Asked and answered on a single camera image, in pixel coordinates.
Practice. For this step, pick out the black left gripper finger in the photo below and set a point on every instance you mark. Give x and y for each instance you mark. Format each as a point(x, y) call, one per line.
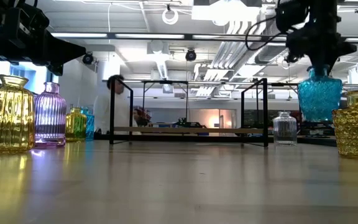
point(64, 40)
point(64, 54)

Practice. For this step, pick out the blue textured glass vase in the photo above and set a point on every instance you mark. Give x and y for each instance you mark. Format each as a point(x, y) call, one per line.
point(319, 99)

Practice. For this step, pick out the pink tall ribbed glass vase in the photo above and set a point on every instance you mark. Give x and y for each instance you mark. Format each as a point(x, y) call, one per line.
point(50, 118)

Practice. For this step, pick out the yellow textured glass vase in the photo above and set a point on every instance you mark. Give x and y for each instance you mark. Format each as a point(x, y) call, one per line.
point(357, 130)

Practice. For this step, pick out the yellow ribbed glass vase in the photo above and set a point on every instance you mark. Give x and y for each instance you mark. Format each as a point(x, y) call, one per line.
point(6, 118)
point(76, 126)

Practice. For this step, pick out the black round ceiling spotlight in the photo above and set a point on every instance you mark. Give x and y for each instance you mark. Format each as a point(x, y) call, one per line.
point(88, 58)
point(190, 55)

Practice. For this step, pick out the person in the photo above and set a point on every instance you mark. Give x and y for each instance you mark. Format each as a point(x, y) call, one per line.
point(104, 112)
point(141, 116)

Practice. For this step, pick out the clear ribbed glass vase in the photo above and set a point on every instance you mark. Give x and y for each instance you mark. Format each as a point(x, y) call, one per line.
point(284, 130)

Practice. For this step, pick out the black metal stand frame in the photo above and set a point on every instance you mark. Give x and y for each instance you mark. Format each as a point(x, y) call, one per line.
point(165, 82)

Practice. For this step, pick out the black aluminium table frame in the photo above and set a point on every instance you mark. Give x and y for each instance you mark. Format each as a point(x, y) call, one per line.
point(166, 137)

